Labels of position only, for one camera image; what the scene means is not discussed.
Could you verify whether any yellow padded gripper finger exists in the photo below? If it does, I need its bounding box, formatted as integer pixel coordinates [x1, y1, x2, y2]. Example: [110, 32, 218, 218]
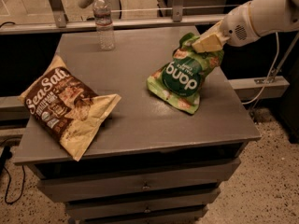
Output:
[192, 33, 230, 53]
[200, 21, 222, 38]

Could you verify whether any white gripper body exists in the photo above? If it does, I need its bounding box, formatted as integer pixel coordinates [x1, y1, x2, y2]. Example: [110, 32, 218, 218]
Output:
[221, 3, 259, 47]

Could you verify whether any green rice chip bag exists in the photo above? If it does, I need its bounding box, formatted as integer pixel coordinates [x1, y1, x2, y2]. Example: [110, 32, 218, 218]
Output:
[147, 33, 224, 115]

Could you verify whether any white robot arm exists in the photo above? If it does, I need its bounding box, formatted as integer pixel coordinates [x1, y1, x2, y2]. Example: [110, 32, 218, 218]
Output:
[192, 0, 299, 53]

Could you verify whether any clear plastic water bottle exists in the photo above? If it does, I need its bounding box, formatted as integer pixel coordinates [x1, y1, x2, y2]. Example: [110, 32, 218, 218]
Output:
[93, 0, 115, 50]

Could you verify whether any brown sea salt chip bag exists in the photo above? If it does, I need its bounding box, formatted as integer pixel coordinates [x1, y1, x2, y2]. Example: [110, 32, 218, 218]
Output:
[19, 55, 121, 161]

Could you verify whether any grey drawer cabinet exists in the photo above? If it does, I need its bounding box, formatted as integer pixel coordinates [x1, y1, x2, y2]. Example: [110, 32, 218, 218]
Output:
[14, 27, 260, 224]

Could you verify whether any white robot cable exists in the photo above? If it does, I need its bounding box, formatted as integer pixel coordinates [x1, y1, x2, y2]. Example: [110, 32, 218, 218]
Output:
[241, 31, 280, 106]

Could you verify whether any grey metal rail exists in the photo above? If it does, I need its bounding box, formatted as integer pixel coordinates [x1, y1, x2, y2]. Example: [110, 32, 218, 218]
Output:
[0, 14, 225, 35]

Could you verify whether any black floor cable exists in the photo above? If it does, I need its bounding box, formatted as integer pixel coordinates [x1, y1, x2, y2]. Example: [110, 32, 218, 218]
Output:
[0, 137, 26, 205]

